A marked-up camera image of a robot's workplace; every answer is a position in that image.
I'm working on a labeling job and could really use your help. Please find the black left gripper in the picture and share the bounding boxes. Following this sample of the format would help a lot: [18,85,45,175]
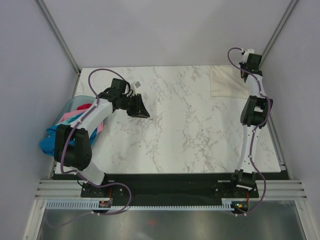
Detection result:
[120,93,150,119]

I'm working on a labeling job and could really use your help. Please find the cream white t-shirt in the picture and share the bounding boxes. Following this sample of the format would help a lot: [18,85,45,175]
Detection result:
[209,65,249,99]

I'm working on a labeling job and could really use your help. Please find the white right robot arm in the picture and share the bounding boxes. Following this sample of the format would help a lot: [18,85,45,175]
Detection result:
[229,47,273,197]

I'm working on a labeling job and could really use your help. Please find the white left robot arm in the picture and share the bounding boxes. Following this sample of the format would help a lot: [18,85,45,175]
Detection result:
[54,78,150,197]

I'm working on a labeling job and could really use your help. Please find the red t-shirt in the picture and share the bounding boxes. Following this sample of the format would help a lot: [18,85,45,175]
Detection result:
[76,103,92,111]

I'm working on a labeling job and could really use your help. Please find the clear teal-rimmed plastic basket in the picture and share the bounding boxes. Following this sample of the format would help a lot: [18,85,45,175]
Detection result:
[53,95,108,163]

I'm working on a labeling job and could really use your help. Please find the pink t-shirt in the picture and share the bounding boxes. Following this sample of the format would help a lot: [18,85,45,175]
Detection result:
[58,109,104,133]

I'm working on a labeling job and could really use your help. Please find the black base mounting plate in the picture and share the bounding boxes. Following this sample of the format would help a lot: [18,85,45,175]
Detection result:
[80,173,259,206]

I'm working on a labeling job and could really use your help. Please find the blue t-shirt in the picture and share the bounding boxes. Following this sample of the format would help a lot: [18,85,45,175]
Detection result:
[39,121,103,157]

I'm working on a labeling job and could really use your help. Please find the right aluminium corner post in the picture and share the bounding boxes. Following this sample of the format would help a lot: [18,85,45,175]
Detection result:
[259,0,300,69]

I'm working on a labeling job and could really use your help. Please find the aluminium corner post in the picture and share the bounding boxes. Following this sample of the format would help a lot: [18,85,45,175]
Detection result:
[34,0,82,75]
[259,0,300,69]

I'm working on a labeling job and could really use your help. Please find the white slotted cable duct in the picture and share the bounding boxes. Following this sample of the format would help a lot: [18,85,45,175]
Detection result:
[45,199,234,211]

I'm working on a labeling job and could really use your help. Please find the left aluminium corner post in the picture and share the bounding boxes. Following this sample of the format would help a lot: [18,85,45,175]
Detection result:
[34,0,82,75]

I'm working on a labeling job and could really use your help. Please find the aluminium frame rail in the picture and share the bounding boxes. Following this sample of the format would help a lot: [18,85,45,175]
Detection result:
[35,180,307,200]

